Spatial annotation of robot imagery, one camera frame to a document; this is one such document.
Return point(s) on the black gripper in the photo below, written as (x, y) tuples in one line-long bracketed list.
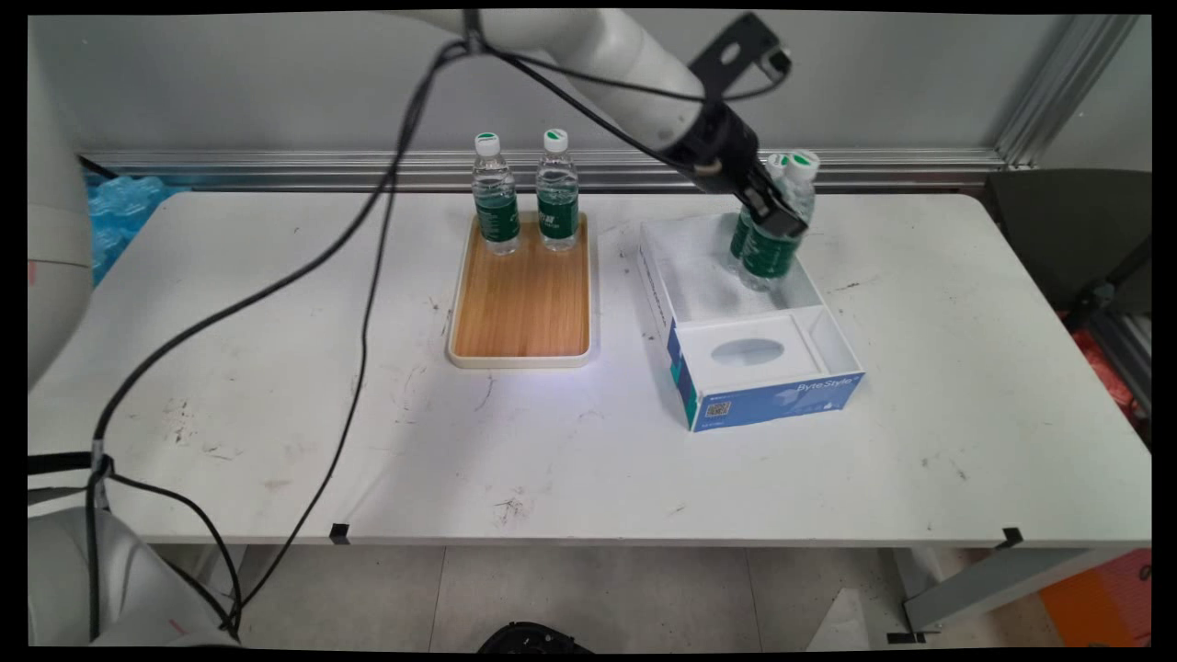
[(726, 147)]

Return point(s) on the water bottle green label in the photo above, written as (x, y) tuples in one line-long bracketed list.
[(771, 262), (497, 216), (557, 207), (739, 234)]

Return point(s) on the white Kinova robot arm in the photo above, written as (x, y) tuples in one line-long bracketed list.
[(598, 46)]

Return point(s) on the blue white cardboard box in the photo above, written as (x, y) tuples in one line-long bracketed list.
[(772, 368)]

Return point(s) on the bamboo tray white rim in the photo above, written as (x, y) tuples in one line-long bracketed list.
[(524, 303)]

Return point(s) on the red package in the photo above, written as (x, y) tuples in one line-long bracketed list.
[(1108, 377)]

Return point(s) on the grey metal table leg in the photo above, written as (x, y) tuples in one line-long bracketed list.
[(230, 570), (993, 579)]

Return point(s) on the black round object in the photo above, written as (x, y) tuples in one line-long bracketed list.
[(531, 638)]

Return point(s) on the orange box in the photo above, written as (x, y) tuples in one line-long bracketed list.
[(1103, 602)]

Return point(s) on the blue shrink-wrapped bottle pack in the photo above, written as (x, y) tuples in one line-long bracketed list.
[(124, 207)]

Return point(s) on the horizontal aluminium rail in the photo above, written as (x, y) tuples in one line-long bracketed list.
[(874, 170)]

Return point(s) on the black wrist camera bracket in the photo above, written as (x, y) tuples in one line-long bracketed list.
[(736, 51)]

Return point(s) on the diagonal aluminium profile post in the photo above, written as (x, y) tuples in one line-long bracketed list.
[(1057, 87)]

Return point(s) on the aluminium frame beam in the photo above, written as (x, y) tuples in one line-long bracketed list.
[(1124, 354)]

